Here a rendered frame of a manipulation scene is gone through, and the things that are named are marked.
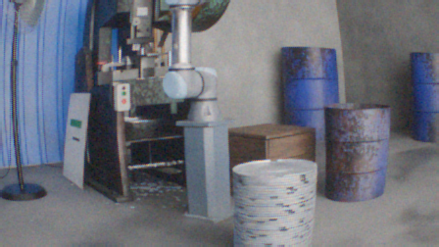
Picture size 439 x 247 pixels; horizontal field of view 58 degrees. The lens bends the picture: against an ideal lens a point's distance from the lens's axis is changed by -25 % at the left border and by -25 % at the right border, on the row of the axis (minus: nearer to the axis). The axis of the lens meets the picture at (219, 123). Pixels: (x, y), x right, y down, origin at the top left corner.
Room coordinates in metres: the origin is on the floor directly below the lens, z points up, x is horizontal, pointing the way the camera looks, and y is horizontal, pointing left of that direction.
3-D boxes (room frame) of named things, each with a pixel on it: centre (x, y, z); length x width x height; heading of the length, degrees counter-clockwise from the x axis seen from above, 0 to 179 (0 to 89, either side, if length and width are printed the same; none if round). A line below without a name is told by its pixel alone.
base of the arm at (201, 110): (2.27, 0.06, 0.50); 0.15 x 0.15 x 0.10
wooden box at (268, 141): (2.70, -0.25, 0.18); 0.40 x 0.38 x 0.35; 37
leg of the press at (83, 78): (2.89, 0.79, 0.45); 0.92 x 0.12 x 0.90; 35
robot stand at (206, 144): (2.27, 0.06, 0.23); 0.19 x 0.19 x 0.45; 54
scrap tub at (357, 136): (2.44, -0.74, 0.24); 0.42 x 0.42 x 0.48
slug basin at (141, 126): (2.93, 0.49, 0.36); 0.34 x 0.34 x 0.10
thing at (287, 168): (1.66, -0.18, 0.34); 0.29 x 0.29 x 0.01
